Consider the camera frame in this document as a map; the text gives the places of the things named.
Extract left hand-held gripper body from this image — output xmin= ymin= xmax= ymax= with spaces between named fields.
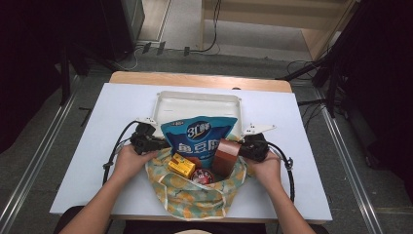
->
xmin=131 ymin=116 xmax=159 ymax=155

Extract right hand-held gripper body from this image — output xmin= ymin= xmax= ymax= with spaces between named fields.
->
xmin=242 ymin=123 xmax=277 ymax=163

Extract brown cardboard box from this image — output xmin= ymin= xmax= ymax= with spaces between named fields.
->
xmin=212 ymin=138 xmax=242 ymax=179

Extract yellow drink carton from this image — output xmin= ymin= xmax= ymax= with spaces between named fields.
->
xmin=168 ymin=152 xmax=197 ymax=179

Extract blue snack packet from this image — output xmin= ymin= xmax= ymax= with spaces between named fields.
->
xmin=160 ymin=115 xmax=239 ymax=170

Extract red round can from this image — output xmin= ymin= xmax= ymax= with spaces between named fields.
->
xmin=190 ymin=169 xmax=215 ymax=185

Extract white plastic tray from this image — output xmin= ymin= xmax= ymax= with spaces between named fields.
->
xmin=152 ymin=91 xmax=244 ymax=137

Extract lemon print cloth bag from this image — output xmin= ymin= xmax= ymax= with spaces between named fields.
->
xmin=144 ymin=135 xmax=257 ymax=222

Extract person's right hand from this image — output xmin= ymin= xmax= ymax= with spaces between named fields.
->
xmin=243 ymin=150 xmax=283 ymax=191

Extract person's left hand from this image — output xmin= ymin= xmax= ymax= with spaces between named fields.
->
xmin=112 ymin=144 xmax=160 ymax=183

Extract wooden table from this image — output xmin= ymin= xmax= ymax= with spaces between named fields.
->
xmin=96 ymin=71 xmax=333 ymax=225

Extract person's dark trousers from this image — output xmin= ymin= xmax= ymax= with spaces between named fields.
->
xmin=53 ymin=205 xmax=329 ymax=234

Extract black tripod stand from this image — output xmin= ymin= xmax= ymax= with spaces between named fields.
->
xmin=276 ymin=0 xmax=364 ymax=118

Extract black metal stand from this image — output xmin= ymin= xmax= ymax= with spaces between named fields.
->
xmin=59 ymin=45 xmax=73 ymax=106

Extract dark cabinet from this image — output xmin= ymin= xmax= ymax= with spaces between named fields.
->
xmin=100 ymin=0 xmax=145 ymax=61

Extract light wooden shelf unit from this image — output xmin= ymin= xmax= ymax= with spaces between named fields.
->
xmin=199 ymin=0 xmax=358 ymax=61

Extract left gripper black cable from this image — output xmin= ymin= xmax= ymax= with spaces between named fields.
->
xmin=101 ymin=120 xmax=144 ymax=186

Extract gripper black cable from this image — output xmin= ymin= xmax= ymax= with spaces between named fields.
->
xmin=266 ymin=140 xmax=296 ymax=203
xmin=101 ymin=120 xmax=144 ymax=186

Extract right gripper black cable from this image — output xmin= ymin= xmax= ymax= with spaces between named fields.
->
xmin=266 ymin=140 xmax=296 ymax=203

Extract white floor cable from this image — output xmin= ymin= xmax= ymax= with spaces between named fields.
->
xmin=120 ymin=45 xmax=144 ymax=72

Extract black floor cables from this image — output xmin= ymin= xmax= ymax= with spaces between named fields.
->
xmin=286 ymin=59 xmax=325 ymax=125

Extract metal floor rail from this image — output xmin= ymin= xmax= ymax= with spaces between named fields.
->
xmin=0 ymin=76 xmax=82 ymax=234
xmin=316 ymin=94 xmax=384 ymax=234

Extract black hanging cable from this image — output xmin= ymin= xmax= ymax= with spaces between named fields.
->
xmin=189 ymin=0 xmax=222 ymax=55

